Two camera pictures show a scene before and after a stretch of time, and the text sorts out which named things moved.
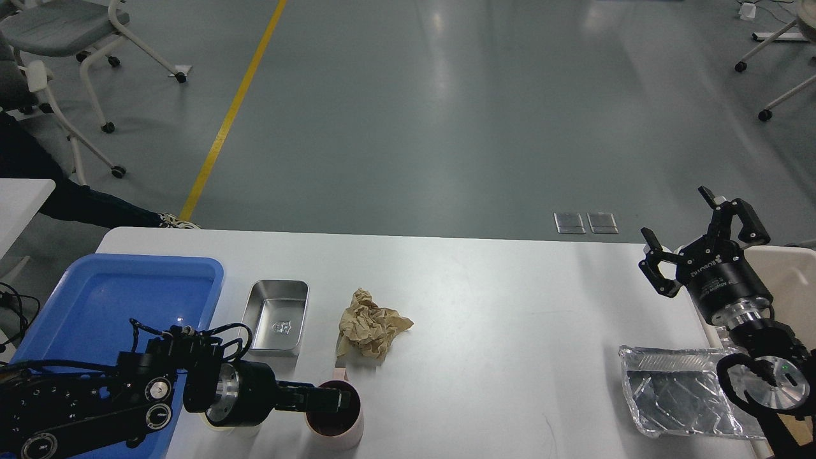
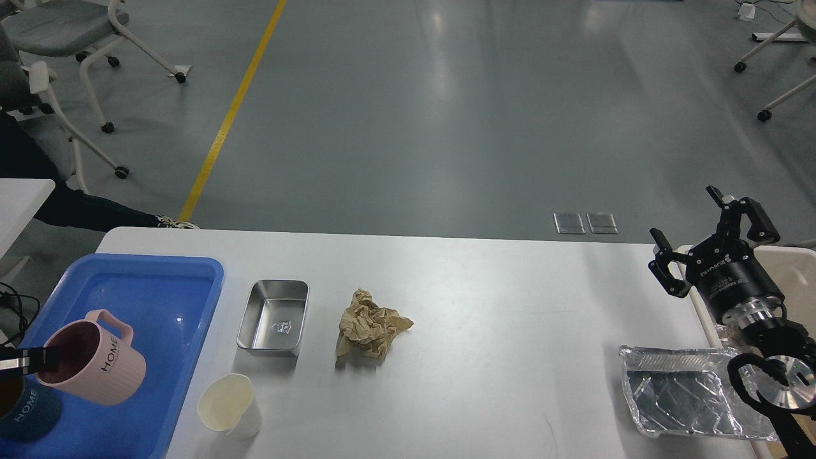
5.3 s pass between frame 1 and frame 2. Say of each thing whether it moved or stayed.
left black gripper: moved
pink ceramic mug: moved
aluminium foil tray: stayed
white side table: stayed
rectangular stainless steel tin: stayed
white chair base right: stayed
